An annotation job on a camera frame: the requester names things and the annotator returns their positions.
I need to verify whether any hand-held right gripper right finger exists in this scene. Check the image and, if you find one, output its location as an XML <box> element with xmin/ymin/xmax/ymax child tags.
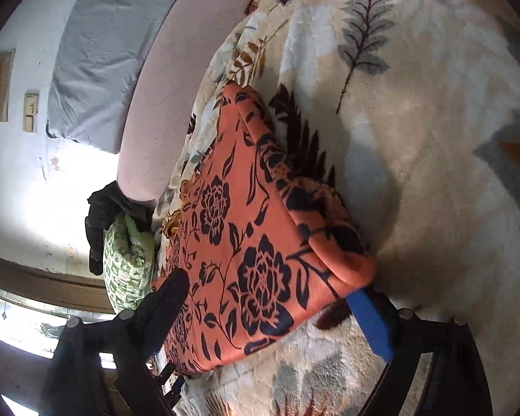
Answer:
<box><xmin>348</xmin><ymin>287</ymin><xmax>493</xmax><ymax>416</ymax></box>

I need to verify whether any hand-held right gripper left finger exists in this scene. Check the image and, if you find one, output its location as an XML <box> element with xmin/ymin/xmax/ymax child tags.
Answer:
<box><xmin>41</xmin><ymin>268</ymin><xmax>191</xmax><ymax>416</ymax></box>

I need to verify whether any orange black floral garment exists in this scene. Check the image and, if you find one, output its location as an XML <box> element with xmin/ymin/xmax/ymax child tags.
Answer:
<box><xmin>151</xmin><ymin>83</ymin><xmax>377</xmax><ymax>377</ymax></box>

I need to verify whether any green white patterned pillow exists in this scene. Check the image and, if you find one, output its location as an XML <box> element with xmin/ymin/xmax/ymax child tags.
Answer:
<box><xmin>102</xmin><ymin>214</ymin><xmax>157</xmax><ymax>313</ymax></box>

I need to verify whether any black cloth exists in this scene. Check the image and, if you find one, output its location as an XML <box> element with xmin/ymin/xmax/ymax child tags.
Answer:
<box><xmin>85</xmin><ymin>181</ymin><xmax>155</xmax><ymax>276</ymax></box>

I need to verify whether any beige leaf print blanket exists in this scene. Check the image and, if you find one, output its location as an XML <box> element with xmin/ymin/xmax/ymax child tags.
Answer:
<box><xmin>154</xmin><ymin>0</ymin><xmax>520</xmax><ymax>416</ymax></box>

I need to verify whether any grey pillow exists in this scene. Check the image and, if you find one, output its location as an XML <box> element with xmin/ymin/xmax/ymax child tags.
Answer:
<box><xmin>46</xmin><ymin>0</ymin><xmax>202</xmax><ymax>145</ymax></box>

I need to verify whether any window with brown frame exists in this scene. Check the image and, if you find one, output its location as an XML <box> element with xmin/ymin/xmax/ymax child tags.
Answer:
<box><xmin>0</xmin><ymin>251</ymin><xmax>119</xmax><ymax>371</ymax></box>

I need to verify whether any beige wall switch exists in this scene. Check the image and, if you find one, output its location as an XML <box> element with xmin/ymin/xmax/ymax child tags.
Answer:
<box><xmin>23</xmin><ymin>92</ymin><xmax>41</xmax><ymax>133</ymax></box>

